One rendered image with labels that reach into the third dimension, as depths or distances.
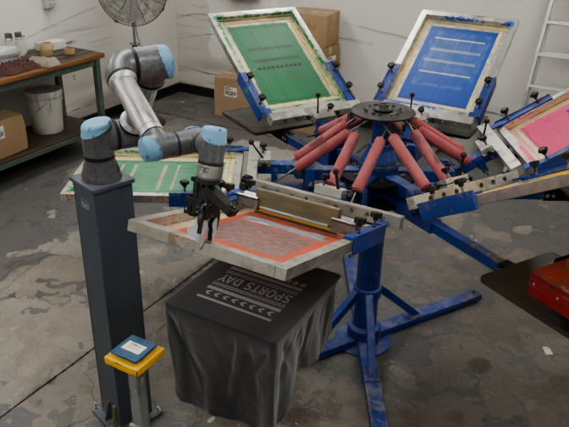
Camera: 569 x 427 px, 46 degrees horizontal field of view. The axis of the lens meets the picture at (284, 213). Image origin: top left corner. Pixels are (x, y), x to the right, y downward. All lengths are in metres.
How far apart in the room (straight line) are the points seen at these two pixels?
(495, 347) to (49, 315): 2.50
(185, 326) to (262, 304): 0.27
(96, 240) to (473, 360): 2.08
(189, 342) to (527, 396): 1.87
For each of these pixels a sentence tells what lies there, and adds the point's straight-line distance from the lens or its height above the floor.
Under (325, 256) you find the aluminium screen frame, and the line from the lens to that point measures 2.12.
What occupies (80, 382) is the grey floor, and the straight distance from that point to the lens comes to 3.57.
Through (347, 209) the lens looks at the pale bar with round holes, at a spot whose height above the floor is 1.08.
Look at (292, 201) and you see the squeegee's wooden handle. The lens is 2.52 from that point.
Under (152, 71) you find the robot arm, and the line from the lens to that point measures 2.30.
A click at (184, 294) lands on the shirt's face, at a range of 2.38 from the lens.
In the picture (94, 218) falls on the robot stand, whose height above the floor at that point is 1.07.
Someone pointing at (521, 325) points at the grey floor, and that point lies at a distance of 4.11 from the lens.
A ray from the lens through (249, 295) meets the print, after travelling 2.36.
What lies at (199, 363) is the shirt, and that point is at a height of 0.74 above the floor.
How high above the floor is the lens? 2.25
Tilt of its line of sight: 26 degrees down
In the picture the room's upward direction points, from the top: 1 degrees clockwise
